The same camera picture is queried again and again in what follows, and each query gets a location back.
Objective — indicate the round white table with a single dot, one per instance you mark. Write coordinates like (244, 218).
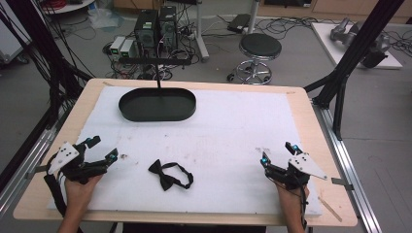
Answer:
(64, 6)

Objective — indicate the small white box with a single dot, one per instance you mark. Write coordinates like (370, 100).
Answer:
(117, 45)
(127, 48)

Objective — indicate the black oval tray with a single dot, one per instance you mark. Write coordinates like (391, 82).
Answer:
(157, 106)

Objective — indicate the grey robot part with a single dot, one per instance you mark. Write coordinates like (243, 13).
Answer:
(348, 32)

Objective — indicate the black frame post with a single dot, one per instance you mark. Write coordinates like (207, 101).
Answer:
(356, 55)
(35, 45)

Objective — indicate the white floor board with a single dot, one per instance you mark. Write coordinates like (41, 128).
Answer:
(330, 45)

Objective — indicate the black computer tower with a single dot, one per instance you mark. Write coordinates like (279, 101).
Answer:
(167, 27)
(146, 30)

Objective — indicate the person's right hand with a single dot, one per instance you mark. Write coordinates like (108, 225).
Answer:
(291, 195)

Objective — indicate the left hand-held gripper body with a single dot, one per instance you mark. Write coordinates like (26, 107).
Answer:
(73, 166)

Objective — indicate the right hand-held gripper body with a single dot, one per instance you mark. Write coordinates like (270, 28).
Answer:
(296, 171)

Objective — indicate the person's left hand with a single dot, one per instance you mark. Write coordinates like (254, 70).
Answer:
(81, 191)

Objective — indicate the flat black box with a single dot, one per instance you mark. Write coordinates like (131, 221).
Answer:
(239, 22)

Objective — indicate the metal bracket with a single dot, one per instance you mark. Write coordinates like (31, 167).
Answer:
(341, 183)
(37, 171)

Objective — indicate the aluminium rail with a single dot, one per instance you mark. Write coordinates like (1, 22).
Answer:
(350, 174)
(22, 168)

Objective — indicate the wooden stick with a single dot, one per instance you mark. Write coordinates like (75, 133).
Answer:
(330, 209)

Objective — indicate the white table leg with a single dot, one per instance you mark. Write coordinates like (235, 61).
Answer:
(200, 35)

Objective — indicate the clear plastic bag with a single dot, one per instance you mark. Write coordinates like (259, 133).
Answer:
(105, 19)

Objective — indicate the black round stool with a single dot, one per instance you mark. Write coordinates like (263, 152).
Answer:
(260, 47)

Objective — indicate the white foam mat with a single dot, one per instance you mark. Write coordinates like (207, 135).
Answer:
(210, 136)

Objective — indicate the black bow tie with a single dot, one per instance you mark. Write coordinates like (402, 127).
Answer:
(166, 179)

